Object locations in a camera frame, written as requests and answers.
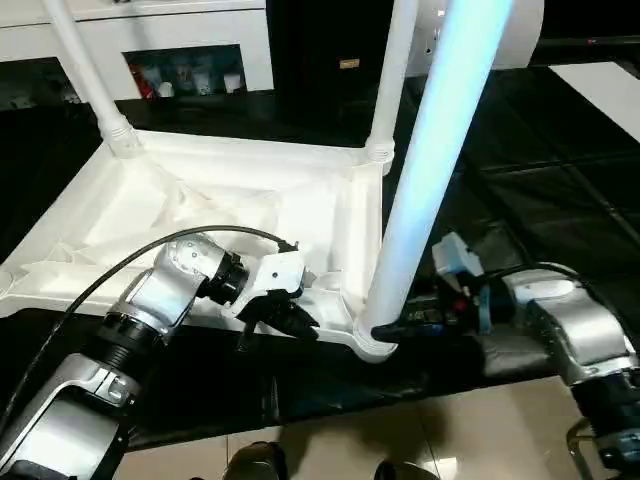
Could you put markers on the white plastic table leg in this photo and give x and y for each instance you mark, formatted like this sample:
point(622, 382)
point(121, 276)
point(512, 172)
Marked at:
point(435, 150)
point(392, 75)
point(4, 287)
point(85, 65)

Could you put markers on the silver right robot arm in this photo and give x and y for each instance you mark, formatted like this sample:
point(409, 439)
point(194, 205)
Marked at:
point(585, 330)

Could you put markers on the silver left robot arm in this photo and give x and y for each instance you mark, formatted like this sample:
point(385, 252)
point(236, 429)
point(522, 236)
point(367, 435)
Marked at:
point(165, 295)

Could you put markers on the dark left robot foot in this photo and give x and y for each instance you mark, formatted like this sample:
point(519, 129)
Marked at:
point(257, 462)

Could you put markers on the black work mat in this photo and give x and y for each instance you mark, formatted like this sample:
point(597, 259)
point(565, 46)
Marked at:
point(550, 175)

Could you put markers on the small white jar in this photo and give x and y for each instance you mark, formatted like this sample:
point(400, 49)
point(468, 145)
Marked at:
point(166, 89)
point(203, 84)
point(231, 84)

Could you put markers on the red box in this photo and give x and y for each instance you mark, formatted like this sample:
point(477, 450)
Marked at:
point(144, 85)

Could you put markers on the small yellow label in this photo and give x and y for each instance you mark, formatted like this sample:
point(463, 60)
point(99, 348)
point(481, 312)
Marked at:
point(349, 64)

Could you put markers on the white flat board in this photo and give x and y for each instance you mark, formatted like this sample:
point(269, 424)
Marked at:
point(600, 95)

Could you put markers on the grey printed cushion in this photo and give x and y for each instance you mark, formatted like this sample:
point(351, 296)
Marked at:
point(520, 35)

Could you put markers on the white glass-door cabinet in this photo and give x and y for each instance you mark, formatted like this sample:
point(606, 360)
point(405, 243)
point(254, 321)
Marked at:
point(175, 25)

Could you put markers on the grey metal tube frame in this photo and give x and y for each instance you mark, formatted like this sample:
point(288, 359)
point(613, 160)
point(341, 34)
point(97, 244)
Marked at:
point(572, 445)

